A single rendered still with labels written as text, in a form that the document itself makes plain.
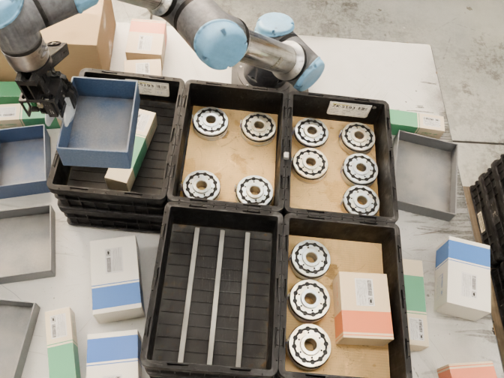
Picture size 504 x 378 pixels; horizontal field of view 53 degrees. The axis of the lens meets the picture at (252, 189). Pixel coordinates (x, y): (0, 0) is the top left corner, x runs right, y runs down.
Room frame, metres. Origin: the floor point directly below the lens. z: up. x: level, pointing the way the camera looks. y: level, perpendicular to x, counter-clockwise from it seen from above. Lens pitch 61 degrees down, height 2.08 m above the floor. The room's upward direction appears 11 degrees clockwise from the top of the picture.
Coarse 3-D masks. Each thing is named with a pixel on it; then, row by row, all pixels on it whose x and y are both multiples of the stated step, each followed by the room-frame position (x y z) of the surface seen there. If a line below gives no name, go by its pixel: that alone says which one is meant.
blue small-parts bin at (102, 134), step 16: (80, 80) 0.73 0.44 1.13; (96, 80) 0.73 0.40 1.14; (112, 80) 0.74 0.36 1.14; (128, 80) 0.75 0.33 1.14; (80, 96) 0.72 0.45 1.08; (96, 96) 0.73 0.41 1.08; (112, 96) 0.74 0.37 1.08; (128, 96) 0.75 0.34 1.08; (80, 112) 0.68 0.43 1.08; (96, 112) 0.69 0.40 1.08; (112, 112) 0.70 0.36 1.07; (128, 112) 0.70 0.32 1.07; (64, 128) 0.60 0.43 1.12; (80, 128) 0.63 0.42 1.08; (96, 128) 0.64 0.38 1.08; (112, 128) 0.65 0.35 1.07; (128, 128) 0.66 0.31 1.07; (64, 144) 0.57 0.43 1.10; (80, 144) 0.59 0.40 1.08; (96, 144) 0.60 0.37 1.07; (112, 144) 0.61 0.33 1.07; (128, 144) 0.58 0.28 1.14; (64, 160) 0.53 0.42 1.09; (80, 160) 0.54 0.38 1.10; (96, 160) 0.54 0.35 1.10; (112, 160) 0.55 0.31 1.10; (128, 160) 0.56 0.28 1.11
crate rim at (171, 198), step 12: (192, 84) 0.95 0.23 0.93; (204, 84) 0.95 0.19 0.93; (216, 84) 0.96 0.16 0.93; (228, 84) 0.97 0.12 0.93; (180, 120) 0.81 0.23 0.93; (180, 132) 0.78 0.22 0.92; (180, 144) 0.74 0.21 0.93; (168, 192) 0.59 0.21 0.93; (204, 204) 0.57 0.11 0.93; (216, 204) 0.58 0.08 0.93; (228, 204) 0.59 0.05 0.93; (240, 204) 0.59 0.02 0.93; (252, 204) 0.60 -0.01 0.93
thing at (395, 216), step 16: (288, 96) 0.97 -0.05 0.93; (304, 96) 0.98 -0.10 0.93; (320, 96) 0.99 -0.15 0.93; (336, 96) 1.00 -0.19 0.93; (288, 112) 0.91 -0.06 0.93; (384, 112) 0.98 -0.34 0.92; (288, 128) 0.85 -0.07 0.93; (288, 144) 0.80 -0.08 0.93; (288, 160) 0.75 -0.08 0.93; (288, 176) 0.70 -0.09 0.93; (288, 192) 0.65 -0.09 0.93; (288, 208) 0.61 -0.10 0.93
